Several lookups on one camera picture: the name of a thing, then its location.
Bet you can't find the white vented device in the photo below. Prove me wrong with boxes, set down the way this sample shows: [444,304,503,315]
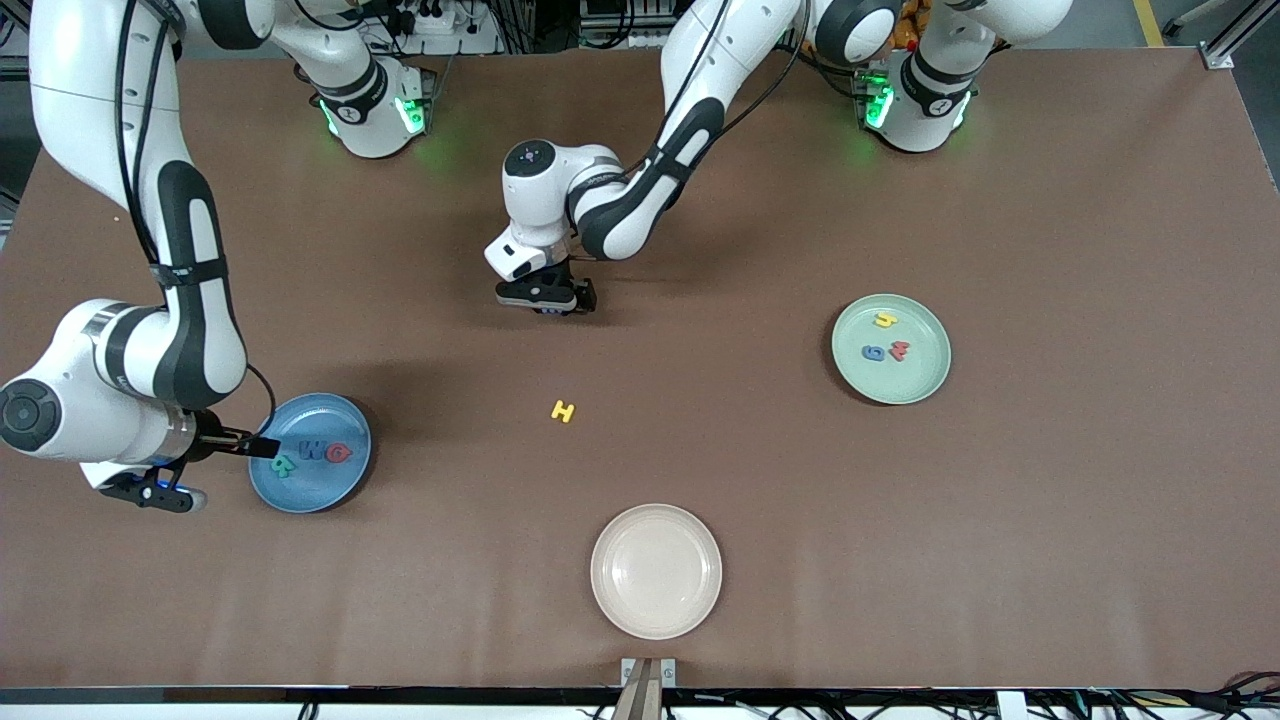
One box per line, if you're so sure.
[578,0,673,51]

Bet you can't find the green plate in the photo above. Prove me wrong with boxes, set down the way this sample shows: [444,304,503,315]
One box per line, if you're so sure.
[831,293,952,406]

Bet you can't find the beige plate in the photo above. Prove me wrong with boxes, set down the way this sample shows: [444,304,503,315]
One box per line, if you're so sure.
[590,503,724,641]

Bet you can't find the aluminium frame profile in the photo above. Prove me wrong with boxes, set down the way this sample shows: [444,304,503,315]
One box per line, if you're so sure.
[1165,0,1280,71]

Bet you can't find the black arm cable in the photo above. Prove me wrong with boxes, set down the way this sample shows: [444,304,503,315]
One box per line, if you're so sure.
[570,0,813,241]
[113,0,278,441]

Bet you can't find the brown table cover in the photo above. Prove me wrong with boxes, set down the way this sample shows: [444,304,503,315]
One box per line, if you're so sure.
[0,48,1280,691]

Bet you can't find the metal bracket with post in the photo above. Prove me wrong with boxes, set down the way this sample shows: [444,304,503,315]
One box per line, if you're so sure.
[620,657,678,720]

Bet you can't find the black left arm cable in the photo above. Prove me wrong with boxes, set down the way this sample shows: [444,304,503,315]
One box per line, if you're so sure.
[570,0,813,241]

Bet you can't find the blue plate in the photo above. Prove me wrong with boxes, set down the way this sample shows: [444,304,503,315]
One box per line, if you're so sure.
[248,392,373,515]

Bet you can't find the black cable bundle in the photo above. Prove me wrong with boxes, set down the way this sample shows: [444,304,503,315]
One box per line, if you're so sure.
[1075,672,1280,720]

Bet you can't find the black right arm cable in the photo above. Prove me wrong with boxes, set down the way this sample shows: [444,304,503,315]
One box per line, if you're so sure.
[113,0,278,441]

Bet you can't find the white power strip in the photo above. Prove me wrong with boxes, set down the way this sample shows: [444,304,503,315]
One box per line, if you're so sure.
[385,0,463,37]

